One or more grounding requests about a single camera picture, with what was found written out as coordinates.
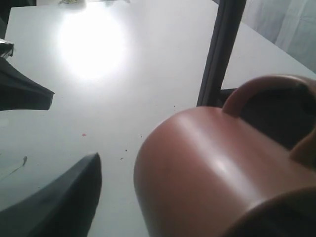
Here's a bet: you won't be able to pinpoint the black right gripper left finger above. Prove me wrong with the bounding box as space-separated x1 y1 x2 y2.
0 58 54 111

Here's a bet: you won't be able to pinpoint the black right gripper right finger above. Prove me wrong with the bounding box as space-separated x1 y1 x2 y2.
0 153 102 237

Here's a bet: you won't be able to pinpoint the white backdrop curtain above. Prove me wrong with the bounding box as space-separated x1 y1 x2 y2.
242 0 316 56

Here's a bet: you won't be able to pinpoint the pink ceramic mug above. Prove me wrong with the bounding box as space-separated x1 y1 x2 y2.
133 75 316 237

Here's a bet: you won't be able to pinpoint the black metal shelf rack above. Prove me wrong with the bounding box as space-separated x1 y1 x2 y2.
197 0 246 107

